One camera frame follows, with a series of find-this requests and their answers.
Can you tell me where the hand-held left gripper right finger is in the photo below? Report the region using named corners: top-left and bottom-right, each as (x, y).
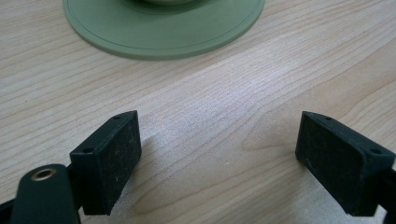
top-left (294, 110), bottom-right (396, 217)

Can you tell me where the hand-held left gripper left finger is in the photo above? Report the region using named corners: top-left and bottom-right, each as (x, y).
top-left (69, 110), bottom-right (143, 217)

